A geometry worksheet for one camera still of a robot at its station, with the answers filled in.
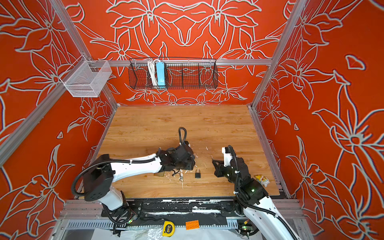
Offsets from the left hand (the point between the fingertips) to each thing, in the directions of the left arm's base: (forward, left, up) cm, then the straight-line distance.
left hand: (194, 162), depth 81 cm
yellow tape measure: (-30, +10, -6) cm, 32 cm away
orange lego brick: (-28, -1, -7) cm, 29 cm away
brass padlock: (-5, +19, -8) cm, 21 cm away
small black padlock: (-3, -2, -8) cm, 9 cm away
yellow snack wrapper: (-6, -37, -3) cm, 38 cm away
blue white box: (+43, +23, +26) cm, 56 cm away
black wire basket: (+52, +12, +23) cm, 58 cm away
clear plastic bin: (+41, +71, +24) cm, 85 cm away
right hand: (-1, -9, +5) cm, 10 cm away
